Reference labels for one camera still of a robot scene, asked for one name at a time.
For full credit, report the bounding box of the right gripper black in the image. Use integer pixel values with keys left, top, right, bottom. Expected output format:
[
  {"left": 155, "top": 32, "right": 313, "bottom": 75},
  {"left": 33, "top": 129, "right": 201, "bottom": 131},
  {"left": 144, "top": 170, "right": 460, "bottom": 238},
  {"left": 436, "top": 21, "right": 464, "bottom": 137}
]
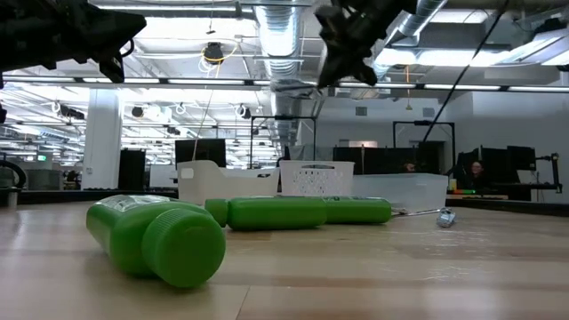
[{"left": 315, "top": 0, "right": 419, "bottom": 88}]

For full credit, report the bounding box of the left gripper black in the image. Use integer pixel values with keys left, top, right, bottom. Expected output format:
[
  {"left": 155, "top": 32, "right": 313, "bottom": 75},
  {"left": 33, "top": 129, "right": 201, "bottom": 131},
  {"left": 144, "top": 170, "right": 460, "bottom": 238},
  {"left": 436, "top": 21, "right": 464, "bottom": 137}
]
[{"left": 0, "top": 0, "right": 148, "bottom": 84}]

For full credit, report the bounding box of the large green bottle ribbed cap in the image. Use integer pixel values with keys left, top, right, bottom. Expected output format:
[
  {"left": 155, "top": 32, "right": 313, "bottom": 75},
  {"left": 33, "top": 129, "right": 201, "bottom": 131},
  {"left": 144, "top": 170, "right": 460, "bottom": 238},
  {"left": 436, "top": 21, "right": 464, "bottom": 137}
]
[{"left": 85, "top": 194, "right": 227, "bottom": 289}]

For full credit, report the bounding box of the white building column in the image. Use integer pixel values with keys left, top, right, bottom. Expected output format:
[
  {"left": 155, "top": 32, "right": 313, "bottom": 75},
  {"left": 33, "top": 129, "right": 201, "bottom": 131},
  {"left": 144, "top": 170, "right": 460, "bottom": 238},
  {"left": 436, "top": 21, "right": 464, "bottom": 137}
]
[{"left": 82, "top": 88, "right": 124, "bottom": 191}]

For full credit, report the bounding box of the long ceiling light strip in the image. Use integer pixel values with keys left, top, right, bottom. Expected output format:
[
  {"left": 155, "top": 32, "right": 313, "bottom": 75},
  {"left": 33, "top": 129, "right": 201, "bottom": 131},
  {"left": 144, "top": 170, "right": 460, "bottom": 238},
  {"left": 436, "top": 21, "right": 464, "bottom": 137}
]
[
  {"left": 337, "top": 82, "right": 569, "bottom": 93},
  {"left": 0, "top": 76, "right": 268, "bottom": 86}
]

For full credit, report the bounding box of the dark tall panel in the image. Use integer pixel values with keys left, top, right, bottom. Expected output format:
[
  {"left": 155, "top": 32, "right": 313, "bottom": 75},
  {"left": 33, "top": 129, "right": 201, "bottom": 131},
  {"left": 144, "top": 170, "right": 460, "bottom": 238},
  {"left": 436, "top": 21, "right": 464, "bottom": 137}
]
[{"left": 118, "top": 148, "right": 147, "bottom": 191}]

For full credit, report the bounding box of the dark low partition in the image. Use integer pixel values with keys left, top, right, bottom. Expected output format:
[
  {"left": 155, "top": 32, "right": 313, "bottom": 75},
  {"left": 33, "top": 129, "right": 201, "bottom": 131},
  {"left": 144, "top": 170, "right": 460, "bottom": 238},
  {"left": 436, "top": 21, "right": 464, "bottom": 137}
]
[{"left": 332, "top": 146, "right": 445, "bottom": 175}]

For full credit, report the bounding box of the black computer monitor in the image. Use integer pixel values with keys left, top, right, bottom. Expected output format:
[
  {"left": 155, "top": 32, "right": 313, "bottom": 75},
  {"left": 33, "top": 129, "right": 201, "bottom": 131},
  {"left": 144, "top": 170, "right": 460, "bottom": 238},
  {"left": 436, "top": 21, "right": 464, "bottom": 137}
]
[
  {"left": 481, "top": 147, "right": 509, "bottom": 172},
  {"left": 507, "top": 145, "right": 538, "bottom": 172},
  {"left": 174, "top": 138, "right": 228, "bottom": 169}
]

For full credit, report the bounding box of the white perforated plastic basket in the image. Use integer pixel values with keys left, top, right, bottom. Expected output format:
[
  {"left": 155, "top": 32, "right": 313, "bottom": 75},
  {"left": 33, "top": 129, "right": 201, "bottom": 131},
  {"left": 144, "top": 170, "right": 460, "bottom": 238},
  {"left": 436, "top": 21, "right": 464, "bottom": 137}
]
[{"left": 279, "top": 160, "right": 356, "bottom": 198}]

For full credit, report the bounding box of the white partition panel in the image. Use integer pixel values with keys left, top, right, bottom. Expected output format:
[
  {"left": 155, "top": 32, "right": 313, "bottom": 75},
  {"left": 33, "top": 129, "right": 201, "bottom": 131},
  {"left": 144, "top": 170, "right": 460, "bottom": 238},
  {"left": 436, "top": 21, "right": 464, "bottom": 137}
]
[{"left": 148, "top": 164, "right": 179, "bottom": 188}]

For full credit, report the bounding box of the white solid plastic bin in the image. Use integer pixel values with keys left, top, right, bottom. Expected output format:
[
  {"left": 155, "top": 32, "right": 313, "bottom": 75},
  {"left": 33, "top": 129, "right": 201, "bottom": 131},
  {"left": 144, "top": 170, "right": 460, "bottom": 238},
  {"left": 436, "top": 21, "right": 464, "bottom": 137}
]
[{"left": 176, "top": 159, "right": 281, "bottom": 206}]

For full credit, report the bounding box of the clear plastic bin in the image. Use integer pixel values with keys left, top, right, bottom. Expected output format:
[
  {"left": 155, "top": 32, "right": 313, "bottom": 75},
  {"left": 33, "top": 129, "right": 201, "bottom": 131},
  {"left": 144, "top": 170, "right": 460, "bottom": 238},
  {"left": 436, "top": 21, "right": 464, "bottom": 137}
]
[{"left": 352, "top": 172, "right": 449, "bottom": 213}]

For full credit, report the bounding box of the black jointed stand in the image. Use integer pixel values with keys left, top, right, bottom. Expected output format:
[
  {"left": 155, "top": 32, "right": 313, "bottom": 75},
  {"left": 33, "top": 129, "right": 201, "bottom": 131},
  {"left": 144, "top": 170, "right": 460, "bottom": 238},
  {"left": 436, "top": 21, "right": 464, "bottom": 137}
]
[{"left": 535, "top": 152, "right": 564, "bottom": 195}]

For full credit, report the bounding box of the wide silver ventilation duct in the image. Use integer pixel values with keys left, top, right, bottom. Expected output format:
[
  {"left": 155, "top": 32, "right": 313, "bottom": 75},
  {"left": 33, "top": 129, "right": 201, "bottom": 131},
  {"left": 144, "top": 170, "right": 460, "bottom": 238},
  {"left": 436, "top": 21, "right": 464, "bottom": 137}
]
[{"left": 253, "top": 0, "right": 312, "bottom": 148}]

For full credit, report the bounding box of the hanging orange cord with cone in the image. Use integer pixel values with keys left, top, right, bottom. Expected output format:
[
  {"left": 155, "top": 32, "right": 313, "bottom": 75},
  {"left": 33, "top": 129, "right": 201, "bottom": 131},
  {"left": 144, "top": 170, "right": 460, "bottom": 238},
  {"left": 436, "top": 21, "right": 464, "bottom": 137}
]
[{"left": 404, "top": 65, "right": 413, "bottom": 112}]

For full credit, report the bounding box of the slanted silver ventilation duct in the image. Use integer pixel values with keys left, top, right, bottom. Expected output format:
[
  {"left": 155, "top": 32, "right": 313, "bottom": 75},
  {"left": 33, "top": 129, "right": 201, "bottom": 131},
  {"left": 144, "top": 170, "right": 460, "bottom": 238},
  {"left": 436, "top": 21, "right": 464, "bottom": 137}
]
[{"left": 372, "top": 0, "right": 445, "bottom": 81}]

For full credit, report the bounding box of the black device with yellow cable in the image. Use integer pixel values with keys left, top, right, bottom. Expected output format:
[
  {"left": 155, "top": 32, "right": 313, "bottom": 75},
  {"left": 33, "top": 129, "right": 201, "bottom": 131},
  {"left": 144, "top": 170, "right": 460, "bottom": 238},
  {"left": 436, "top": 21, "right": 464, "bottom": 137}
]
[{"left": 202, "top": 41, "right": 240, "bottom": 67}]

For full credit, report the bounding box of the thin black hanging cable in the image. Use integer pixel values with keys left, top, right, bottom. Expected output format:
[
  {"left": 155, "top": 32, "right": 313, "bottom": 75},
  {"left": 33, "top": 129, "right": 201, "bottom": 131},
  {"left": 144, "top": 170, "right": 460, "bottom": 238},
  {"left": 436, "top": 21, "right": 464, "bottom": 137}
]
[{"left": 421, "top": 0, "right": 511, "bottom": 144}]

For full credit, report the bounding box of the black curved hose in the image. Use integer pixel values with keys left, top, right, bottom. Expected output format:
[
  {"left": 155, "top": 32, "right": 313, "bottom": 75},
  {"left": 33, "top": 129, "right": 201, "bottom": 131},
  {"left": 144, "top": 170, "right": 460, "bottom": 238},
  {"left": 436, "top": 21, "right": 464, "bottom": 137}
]
[{"left": 0, "top": 159, "right": 28, "bottom": 190}]

